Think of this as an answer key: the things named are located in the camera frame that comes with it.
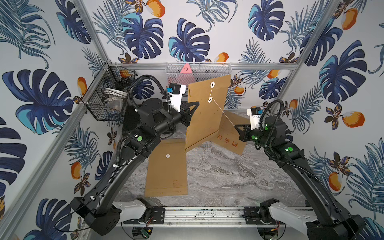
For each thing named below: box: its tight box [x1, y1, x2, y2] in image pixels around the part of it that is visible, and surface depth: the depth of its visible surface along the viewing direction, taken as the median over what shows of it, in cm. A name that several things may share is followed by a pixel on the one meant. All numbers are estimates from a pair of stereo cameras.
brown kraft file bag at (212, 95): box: [185, 75, 231, 153], surface depth 62 cm
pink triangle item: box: [180, 63, 193, 74], surface depth 90 cm
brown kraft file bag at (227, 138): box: [197, 110, 250, 155], surface depth 102 cm
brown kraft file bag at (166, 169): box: [144, 138, 188, 197], surface depth 90 cm
